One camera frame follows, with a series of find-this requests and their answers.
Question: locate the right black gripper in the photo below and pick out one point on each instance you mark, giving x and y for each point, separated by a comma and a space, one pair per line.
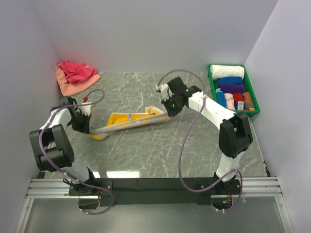
171, 112

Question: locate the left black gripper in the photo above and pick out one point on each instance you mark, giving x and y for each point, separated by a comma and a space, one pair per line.
84, 127

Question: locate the yellow grey patterned towel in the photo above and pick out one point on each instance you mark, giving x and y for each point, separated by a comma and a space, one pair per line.
125, 121

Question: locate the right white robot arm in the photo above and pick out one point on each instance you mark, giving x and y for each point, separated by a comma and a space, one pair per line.
234, 129

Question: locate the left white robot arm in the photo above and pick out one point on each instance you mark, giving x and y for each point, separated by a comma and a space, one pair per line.
51, 146

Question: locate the salmon orange towel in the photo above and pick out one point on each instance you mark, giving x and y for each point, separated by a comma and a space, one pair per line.
68, 89

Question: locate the light blue rolled towel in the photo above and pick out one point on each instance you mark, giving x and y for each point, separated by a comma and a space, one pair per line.
221, 99

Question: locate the pink crumpled towel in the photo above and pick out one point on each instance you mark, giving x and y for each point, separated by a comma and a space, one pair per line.
76, 73

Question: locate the pink white rolled towel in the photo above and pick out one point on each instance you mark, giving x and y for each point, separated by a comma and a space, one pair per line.
230, 101

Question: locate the purple rolled towel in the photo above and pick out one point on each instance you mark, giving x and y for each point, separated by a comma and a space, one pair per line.
231, 88

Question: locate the red rolled towel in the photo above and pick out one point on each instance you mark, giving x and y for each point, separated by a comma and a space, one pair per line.
238, 101

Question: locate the orange patterned rolled towel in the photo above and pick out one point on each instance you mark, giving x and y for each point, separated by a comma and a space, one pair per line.
248, 103

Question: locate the green plastic bin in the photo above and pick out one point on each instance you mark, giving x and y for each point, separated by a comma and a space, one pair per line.
248, 88

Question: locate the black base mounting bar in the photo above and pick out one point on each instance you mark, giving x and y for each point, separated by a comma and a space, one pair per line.
127, 191

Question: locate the aluminium rail frame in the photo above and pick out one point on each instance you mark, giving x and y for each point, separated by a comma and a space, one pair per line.
56, 189

